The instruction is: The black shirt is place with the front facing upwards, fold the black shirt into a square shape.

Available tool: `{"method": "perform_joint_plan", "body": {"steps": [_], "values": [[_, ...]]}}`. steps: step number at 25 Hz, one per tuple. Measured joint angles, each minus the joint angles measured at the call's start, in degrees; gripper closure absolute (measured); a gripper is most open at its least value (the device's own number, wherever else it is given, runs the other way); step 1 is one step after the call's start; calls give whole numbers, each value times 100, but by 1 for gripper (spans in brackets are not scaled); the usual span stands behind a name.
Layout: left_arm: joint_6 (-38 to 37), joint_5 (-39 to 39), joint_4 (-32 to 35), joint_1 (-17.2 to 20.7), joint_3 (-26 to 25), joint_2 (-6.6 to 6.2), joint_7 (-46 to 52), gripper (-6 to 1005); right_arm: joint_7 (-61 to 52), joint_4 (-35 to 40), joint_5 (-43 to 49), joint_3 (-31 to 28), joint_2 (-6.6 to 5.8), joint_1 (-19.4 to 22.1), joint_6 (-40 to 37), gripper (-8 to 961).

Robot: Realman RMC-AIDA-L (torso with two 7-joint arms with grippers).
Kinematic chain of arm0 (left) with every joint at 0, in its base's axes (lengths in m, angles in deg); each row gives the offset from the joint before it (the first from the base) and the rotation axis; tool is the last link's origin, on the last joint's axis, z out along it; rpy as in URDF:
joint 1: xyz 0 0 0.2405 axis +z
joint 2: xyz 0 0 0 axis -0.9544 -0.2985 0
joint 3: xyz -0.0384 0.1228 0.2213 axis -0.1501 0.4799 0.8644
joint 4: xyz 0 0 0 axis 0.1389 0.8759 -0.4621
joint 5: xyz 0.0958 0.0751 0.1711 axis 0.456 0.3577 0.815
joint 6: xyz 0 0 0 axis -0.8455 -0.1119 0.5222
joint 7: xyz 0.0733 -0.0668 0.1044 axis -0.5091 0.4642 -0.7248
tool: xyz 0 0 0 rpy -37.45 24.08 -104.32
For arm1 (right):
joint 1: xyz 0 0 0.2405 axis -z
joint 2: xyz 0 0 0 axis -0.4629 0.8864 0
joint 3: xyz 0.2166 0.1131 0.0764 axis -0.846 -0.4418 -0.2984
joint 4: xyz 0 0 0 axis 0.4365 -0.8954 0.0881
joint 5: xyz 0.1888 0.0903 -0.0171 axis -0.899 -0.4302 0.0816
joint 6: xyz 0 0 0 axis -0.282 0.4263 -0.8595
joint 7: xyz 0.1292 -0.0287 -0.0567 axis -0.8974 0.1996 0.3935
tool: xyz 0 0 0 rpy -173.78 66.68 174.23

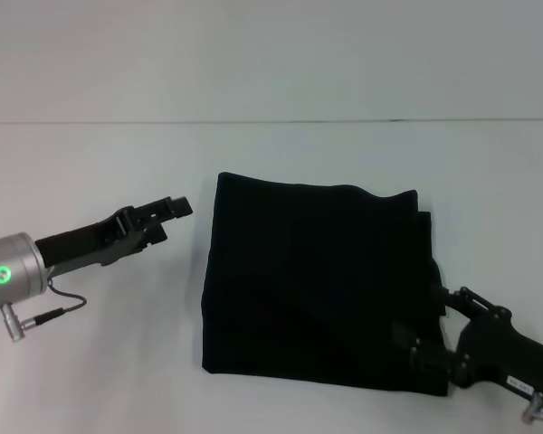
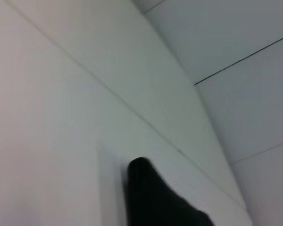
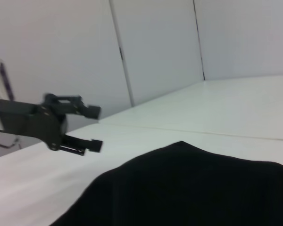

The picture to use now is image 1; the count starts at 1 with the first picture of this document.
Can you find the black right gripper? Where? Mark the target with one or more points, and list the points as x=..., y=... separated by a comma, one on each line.
x=511, y=352

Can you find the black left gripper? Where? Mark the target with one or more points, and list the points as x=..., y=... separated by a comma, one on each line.
x=90, y=244

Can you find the black shirt with FREE print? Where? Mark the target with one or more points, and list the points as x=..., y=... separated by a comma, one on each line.
x=317, y=280

